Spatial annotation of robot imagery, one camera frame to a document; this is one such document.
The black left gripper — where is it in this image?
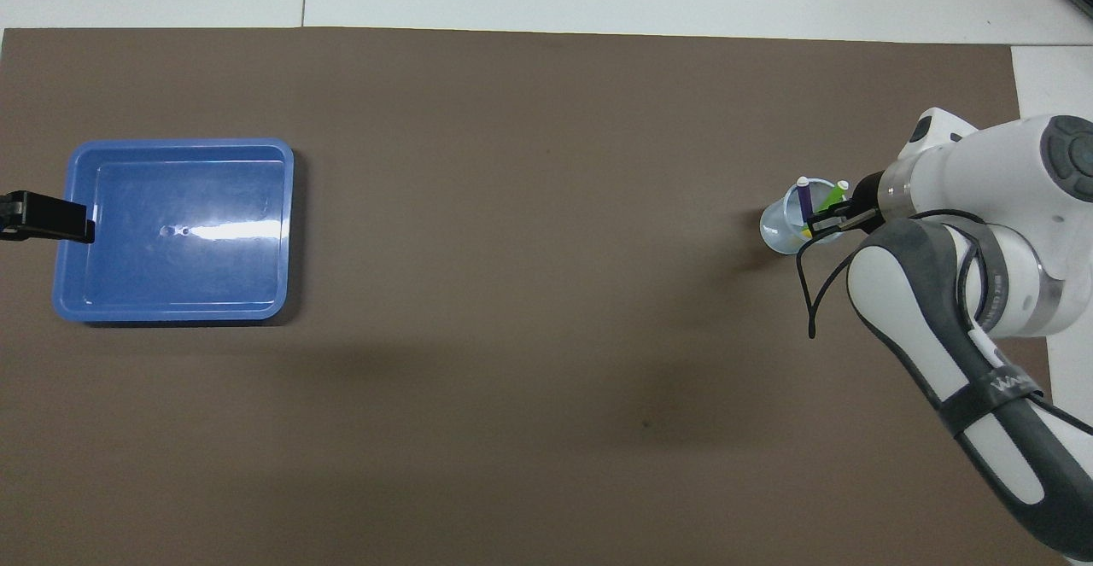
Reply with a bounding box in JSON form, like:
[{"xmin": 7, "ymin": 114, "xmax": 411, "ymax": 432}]
[{"xmin": 0, "ymin": 192, "xmax": 96, "ymax": 245}]

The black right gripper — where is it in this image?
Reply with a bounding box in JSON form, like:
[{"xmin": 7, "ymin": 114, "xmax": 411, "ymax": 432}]
[{"xmin": 803, "ymin": 171, "xmax": 890, "ymax": 240}]

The green pen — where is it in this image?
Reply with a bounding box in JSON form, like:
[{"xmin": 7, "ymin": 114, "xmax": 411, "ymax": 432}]
[{"xmin": 815, "ymin": 179, "xmax": 850, "ymax": 216}]

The blue plastic tray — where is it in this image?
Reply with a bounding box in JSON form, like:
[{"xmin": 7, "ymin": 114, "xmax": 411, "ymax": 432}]
[{"xmin": 53, "ymin": 138, "xmax": 295, "ymax": 325}]

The clear plastic cup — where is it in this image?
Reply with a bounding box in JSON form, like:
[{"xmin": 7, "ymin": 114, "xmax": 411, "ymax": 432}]
[{"xmin": 759, "ymin": 177, "xmax": 852, "ymax": 256}]

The brown table mat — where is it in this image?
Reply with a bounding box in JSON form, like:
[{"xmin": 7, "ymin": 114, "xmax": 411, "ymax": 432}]
[{"xmin": 0, "ymin": 26, "xmax": 1073, "ymax": 566}]

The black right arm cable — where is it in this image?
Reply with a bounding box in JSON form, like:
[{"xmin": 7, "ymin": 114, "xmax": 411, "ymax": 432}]
[{"xmin": 795, "ymin": 207, "xmax": 997, "ymax": 341}]

